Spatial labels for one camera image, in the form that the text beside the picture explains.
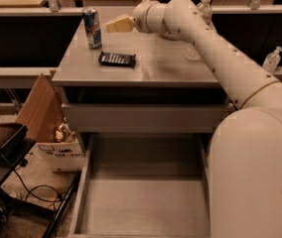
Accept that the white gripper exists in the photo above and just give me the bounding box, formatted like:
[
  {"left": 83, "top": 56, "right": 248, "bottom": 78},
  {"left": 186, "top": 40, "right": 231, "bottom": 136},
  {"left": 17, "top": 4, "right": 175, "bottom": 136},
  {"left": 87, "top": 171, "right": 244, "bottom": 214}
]
[{"left": 105, "top": 0, "right": 165, "bottom": 34}]

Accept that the red bull can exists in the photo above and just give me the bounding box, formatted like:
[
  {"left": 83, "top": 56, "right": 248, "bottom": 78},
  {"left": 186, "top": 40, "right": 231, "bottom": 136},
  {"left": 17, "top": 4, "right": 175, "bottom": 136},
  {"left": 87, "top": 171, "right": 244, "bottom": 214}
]
[{"left": 82, "top": 7, "right": 102, "bottom": 49}]

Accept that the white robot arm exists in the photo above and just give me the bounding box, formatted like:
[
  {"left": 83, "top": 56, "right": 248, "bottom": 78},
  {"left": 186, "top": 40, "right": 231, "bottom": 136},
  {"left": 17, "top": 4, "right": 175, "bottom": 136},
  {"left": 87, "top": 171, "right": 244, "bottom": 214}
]
[{"left": 131, "top": 0, "right": 282, "bottom": 238}]

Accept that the grey drawer cabinet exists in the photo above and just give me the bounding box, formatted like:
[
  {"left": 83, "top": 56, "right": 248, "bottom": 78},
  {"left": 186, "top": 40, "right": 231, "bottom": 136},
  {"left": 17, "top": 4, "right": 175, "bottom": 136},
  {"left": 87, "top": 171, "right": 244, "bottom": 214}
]
[{"left": 52, "top": 6, "right": 236, "bottom": 169}]

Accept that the open grey middle drawer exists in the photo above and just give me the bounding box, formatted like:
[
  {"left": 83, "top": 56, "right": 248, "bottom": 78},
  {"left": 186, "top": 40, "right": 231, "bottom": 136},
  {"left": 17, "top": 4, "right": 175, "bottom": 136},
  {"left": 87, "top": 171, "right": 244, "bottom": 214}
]
[{"left": 68, "top": 134, "right": 211, "bottom": 238}]

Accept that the dark blue snack bar wrapper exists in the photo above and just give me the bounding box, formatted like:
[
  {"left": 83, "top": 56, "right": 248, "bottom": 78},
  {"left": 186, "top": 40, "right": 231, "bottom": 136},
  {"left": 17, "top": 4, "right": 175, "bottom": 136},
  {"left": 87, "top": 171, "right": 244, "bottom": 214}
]
[{"left": 98, "top": 52, "right": 136, "bottom": 67}]

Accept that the clear plastic water bottle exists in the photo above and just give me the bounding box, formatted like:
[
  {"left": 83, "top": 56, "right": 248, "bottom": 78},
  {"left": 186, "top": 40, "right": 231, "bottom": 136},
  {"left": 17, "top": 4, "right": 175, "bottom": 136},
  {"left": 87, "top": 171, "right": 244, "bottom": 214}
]
[{"left": 184, "top": 0, "right": 214, "bottom": 62}]

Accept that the brown cardboard box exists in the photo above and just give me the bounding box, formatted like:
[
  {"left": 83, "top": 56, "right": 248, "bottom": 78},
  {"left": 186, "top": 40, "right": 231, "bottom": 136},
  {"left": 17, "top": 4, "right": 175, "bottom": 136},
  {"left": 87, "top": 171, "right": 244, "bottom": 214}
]
[{"left": 16, "top": 74, "right": 64, "bottom": 143}]

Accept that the white printed box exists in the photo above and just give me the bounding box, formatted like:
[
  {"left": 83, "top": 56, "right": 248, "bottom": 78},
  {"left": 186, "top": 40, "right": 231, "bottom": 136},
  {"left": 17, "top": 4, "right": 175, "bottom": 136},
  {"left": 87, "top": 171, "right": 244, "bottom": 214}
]
[{"left": 36, "top": 142, "right": 85, "bottom": 172}]

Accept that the left sanitizer bottle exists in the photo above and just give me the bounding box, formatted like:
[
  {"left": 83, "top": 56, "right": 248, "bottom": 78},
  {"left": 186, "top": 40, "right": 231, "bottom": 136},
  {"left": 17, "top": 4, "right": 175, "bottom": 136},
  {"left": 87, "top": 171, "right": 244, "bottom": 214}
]
[{"left": 262, "top": 46, "right": 282, "bottom": 71}]

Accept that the black cart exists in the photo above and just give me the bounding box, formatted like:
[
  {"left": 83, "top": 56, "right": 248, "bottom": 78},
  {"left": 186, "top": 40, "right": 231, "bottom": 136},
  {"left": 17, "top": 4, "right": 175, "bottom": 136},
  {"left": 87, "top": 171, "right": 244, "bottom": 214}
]
[{"left": 0, "top": 123, "right": 79, "bottom": 238}]

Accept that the black cable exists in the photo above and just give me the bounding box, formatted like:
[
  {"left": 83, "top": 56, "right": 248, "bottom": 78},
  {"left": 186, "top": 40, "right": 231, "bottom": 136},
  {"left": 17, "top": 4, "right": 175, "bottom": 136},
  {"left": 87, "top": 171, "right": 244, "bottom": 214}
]
[{"left": 12, "top": 168, "right": 70, "bottom": 213}]

